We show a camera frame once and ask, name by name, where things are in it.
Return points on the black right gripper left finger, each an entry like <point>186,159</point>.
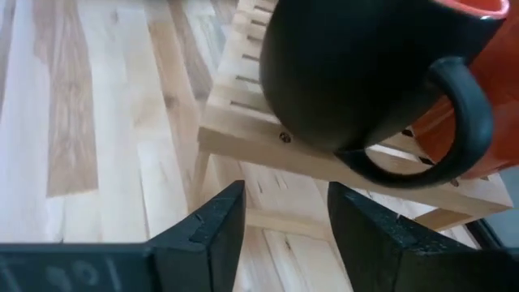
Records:
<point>202,251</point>

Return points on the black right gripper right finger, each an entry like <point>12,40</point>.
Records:
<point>389,251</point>

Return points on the wooden slatted dish rack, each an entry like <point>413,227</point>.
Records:
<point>251,130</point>

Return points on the orange mug with white inside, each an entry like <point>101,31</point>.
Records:
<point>503,101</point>

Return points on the black aluminium table frame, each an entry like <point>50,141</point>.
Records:
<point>482,235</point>

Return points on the black mug with red inside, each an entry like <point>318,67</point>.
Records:
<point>344,73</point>

